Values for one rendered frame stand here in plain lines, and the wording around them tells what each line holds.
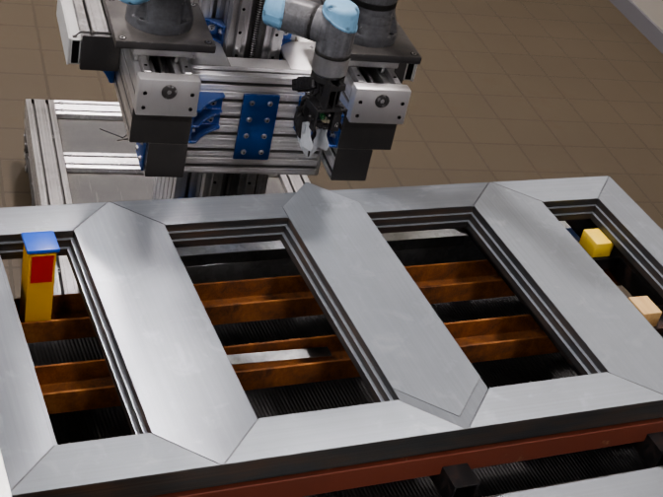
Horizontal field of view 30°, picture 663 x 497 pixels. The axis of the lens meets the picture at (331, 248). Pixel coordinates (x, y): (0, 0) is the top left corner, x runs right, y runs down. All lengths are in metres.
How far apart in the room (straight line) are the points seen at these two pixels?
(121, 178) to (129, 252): 1.45
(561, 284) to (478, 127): 2.47
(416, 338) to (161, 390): 0.51
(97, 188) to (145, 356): 1.66
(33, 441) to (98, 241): 0.55
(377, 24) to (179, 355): 1.09
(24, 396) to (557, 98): 3.76
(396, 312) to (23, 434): 0.77
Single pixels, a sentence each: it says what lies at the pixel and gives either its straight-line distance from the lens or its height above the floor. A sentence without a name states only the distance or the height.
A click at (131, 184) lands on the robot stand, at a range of 3.79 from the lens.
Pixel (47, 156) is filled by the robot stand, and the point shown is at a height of 0.23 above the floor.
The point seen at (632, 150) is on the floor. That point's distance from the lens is 5.22.
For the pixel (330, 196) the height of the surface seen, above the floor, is 0.86.
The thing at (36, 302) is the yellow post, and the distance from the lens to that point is 2.40.
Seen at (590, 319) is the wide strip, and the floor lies 0.86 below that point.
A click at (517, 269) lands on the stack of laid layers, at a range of 2.62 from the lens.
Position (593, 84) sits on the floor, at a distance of 5.68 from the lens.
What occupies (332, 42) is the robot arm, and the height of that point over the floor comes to 1.20.
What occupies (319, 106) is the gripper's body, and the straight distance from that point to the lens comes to 2.58.
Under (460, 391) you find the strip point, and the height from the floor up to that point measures 0.86.
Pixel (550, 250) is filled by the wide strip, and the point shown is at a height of 0.86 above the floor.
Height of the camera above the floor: 2.25
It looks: 34 degrees down
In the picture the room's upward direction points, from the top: 13 degrees clockwise
